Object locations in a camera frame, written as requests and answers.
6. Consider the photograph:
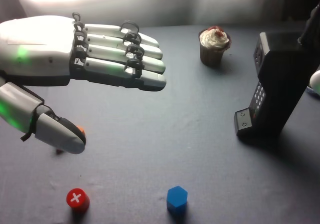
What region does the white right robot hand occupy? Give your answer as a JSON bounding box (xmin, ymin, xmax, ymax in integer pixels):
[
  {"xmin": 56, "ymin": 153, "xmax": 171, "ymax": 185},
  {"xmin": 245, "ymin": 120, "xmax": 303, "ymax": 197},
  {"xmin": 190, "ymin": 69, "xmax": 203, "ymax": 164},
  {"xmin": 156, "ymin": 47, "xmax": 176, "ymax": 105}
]
[{"xmin": 309, "ymin": 70, "xmax": 320, "ymax": 95}]

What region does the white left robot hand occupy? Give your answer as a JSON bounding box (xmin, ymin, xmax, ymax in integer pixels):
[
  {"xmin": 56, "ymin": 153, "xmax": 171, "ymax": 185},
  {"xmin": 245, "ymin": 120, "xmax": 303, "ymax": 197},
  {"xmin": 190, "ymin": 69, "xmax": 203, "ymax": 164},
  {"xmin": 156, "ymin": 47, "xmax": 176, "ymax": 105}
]
[{"xmin": 0, "ymin": 12, "xmax": 168, "ymax": 155}]

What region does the black toy phone handset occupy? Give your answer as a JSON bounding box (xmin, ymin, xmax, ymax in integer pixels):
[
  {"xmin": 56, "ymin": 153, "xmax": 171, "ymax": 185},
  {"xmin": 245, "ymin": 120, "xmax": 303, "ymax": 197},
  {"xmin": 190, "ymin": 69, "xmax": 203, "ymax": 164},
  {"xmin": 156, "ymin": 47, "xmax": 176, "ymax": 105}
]
[{"xmin": 234, "ymin": 5, "xmax": 320, "ymax": 146}]

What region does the orange triangle block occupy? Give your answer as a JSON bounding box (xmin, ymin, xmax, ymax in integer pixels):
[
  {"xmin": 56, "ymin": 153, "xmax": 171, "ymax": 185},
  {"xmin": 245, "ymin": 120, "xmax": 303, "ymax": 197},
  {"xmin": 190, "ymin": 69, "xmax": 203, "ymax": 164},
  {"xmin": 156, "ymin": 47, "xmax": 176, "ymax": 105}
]
[{"xmin": 55, "ymin": 125, "xmax": 86, "ymax": 155}]

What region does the toy cupcake with white frosting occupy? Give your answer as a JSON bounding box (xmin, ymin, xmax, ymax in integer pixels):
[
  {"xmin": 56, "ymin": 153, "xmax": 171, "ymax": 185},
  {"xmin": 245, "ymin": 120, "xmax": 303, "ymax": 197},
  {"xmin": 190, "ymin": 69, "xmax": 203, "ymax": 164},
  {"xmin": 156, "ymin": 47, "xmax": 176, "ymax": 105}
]
[{"xmin": 198, "ymin": 25, "xmax": 232, "ymax": 67}]

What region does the white curtain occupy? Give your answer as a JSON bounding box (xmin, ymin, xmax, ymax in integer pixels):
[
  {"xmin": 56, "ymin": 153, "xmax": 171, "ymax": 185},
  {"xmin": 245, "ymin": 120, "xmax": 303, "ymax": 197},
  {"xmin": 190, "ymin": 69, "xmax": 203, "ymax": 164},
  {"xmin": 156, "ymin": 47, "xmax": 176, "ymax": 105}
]
[{"xmin": 0, "ymin": 0, "xmax": 285, "ymax": 32}]

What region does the red cylinder block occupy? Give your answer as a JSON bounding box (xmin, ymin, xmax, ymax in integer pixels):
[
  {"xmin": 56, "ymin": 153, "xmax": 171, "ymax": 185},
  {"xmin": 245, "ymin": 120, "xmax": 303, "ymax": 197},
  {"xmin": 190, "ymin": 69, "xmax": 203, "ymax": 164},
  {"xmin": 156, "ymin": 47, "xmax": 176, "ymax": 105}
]
[{"xmin": 66, "ymin": 188, "xmax": 91, "ymax": 212}]

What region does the blue hexagon block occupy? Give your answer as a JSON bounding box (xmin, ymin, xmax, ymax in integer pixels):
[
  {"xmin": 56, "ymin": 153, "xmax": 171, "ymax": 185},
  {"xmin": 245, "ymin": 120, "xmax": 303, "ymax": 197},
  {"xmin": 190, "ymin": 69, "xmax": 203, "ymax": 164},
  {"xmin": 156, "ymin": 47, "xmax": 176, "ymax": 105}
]
[{"xmin": 166, "ymin": 185, "xmax": 189, "ymax": 214}]

